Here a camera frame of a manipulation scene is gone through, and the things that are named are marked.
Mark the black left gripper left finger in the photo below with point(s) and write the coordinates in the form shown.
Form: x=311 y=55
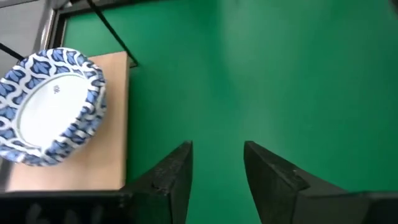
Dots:
x=161 y=199

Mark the black table frame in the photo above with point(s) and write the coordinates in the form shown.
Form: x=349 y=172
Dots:
x=81 y=9

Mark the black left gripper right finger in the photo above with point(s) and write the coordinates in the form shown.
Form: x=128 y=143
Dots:
x=280 y=199

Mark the black metal shelf frame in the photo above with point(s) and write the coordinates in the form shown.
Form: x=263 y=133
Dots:
x=112 y=31

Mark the green felt table mat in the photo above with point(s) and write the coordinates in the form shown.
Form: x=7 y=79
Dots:
x=248 y=77

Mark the wooden shelf board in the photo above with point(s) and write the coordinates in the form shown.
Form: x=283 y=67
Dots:
x=105 y=161

